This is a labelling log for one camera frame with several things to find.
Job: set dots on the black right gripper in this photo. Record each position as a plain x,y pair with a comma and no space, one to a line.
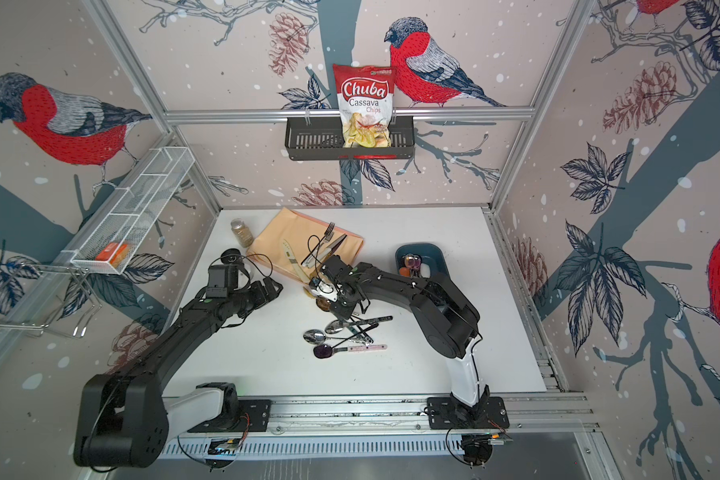
343,314

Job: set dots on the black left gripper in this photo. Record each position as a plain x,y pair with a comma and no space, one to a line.
263,297

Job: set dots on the gold spoon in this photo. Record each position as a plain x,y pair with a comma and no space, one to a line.
323,304

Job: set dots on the rainbow purple spoon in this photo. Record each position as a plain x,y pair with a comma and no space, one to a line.
412,262

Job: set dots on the teal plastic storage box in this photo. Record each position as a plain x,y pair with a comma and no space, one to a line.
432,259

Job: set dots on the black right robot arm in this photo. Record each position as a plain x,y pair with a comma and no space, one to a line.
447,319

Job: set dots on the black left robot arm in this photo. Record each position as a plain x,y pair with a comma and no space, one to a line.
123,419

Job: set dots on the small red box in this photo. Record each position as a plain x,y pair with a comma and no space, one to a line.
114,253

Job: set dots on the black round lid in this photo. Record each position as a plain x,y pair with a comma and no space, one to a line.
231,256

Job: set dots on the brown spice jar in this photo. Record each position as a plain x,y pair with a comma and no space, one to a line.
242,233

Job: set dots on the silver fork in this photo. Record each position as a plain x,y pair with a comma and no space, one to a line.
311,258

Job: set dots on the peach cloth napkin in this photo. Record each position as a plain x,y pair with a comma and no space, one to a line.
296,245

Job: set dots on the red Chuba chips bag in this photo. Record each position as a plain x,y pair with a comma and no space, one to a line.
365,101

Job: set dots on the silver spoon black handle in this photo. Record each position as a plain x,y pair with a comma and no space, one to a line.
338,325

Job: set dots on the gold cream handled knife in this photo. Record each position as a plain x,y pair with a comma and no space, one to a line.
294,263

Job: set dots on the purple spoon pink handle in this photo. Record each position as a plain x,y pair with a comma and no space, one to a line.
326,351

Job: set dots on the clear wire wall shelf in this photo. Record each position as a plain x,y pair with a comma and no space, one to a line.
136,209

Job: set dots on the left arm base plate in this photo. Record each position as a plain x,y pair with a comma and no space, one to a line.
251,415

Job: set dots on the wire hook rack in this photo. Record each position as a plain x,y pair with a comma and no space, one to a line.
37,299

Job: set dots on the black wall basket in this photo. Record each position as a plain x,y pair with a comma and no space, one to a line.
321,139

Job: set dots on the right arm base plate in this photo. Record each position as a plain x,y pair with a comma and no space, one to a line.
445,413

